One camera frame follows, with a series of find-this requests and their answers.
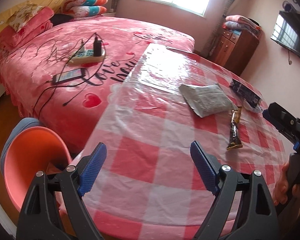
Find orange trash bin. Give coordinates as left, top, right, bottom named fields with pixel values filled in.
left=4, top=126, right=72, bottom=211

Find white squashed plastic bottle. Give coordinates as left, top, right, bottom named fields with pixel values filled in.
left=243, top=101, right=262, bottom=113

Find black charger plug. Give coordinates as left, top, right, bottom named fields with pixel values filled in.
left=93, top=36, right=102, bottom=57

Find right hand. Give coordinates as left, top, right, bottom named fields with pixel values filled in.
left=273, top=162, right=300, bottom=209

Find pink folded quilt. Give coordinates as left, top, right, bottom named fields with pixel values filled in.
left=0, top=7, right=55, bottom=48

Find wall television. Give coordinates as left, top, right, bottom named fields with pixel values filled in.
left=270, top=10, right=300, bottom=57

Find wooden cabinet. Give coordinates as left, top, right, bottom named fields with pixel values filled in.
left=209, top=29, right=260, bottom=76

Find black charging cable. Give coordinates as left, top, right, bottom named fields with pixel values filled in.
left=32, top=32, right=108, bottom=120

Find black smartphone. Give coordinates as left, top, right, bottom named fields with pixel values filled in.
left=52, top=68, right=86, bottom=85

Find black gold coffee sachet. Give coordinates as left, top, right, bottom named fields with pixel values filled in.
left=226, top=107, right=243, bottom=150

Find blue stool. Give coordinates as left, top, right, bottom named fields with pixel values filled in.
left=0, top=118, right=44, bottom=176

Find black cloth on bed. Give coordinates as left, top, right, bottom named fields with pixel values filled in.
left=50, top=14, right=74, bottom=26

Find grey foil pouch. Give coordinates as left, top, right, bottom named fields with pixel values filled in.
left=179, top=84, right=238, bottom=118

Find folded blankets on cabinet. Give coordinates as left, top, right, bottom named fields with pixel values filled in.
left=223, top=15, right=262, bottom=36

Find power strip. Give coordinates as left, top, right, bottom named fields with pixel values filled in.
left=67, top=49, right=106, bottom=66

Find floral pillow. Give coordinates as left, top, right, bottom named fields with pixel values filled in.
left=6, top=3, right=44, bottom=33

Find right checked curtain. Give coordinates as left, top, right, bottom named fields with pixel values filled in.
left=201, top=0, right=235, bottom=57

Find upper cartoon pillow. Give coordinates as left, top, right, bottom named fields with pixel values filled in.
left=62, top=0, right=108, bottom=11

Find red checked plastic tablecloth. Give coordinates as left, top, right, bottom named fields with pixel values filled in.
left=82, top=44, right=288, bottom=239

